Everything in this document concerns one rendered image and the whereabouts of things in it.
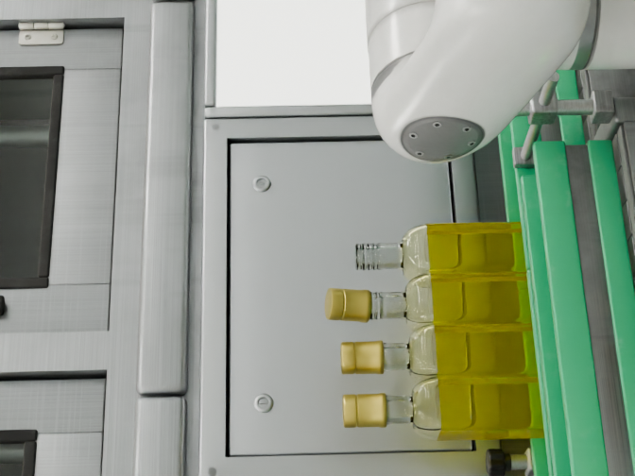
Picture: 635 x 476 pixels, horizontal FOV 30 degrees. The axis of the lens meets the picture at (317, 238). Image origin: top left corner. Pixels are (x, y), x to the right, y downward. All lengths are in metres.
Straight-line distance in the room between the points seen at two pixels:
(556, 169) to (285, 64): 0.48
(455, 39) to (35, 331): 0.85
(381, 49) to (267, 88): 0.72
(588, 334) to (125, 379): 0.56
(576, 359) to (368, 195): 0.44
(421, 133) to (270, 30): 0.79
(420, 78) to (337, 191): 0.70
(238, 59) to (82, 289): 0.36
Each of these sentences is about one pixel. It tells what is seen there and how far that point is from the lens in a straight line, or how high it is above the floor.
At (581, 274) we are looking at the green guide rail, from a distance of 1.16.
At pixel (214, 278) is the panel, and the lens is 1.41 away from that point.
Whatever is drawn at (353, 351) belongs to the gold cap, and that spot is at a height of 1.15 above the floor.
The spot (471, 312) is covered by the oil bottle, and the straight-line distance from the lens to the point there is 1.25.
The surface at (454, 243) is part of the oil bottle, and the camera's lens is 1.28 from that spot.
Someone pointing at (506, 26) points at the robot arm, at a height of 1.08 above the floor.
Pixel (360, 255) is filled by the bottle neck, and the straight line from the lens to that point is 1.28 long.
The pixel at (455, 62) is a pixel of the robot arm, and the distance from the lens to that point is 0.76.
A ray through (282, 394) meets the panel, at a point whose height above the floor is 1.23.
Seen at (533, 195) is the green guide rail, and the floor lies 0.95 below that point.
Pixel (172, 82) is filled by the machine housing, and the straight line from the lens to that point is 1.56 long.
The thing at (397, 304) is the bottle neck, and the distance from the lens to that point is 1.26.
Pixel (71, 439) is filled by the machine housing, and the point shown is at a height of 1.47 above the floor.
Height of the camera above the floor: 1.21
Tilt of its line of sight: 1 degrees down
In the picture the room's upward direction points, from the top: 91 degrees counter-clockwise
